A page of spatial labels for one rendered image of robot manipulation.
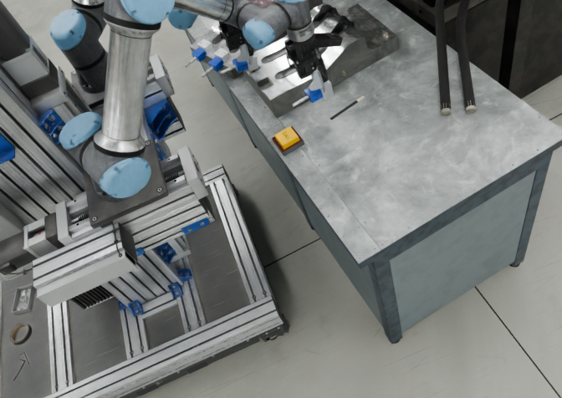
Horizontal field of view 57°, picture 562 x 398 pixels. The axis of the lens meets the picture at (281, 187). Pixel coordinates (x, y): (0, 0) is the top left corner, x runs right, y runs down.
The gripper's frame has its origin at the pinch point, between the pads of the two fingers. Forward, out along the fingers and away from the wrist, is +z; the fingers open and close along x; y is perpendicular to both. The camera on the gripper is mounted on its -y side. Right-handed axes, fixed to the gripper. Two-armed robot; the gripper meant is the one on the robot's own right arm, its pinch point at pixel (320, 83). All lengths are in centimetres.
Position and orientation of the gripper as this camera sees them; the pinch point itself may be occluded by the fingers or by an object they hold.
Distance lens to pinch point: 163.5
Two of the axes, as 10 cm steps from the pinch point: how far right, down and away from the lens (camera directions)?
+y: -8.5, 5.2, -1.2
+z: 2.4, 5.7, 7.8
